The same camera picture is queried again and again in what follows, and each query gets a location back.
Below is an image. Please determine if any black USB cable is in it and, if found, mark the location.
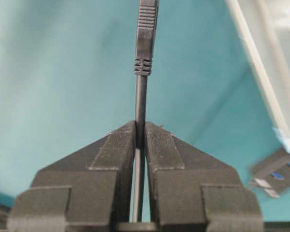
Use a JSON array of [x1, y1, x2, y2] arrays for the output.
[[131, 0, 160, 223]]

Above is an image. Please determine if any long aluminium rail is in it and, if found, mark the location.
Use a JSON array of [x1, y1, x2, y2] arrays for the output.
[[226, 0, 290, 153]]

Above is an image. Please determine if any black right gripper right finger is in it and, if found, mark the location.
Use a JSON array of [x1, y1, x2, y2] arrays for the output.
[[145, 122, 263, 232]]

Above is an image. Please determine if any black multiport USB hub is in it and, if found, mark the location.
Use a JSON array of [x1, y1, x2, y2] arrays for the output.
[[250, 148, 290, 198]]

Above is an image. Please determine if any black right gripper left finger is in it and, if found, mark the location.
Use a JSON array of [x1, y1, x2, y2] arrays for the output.
[[7, 121, 136, 232]]

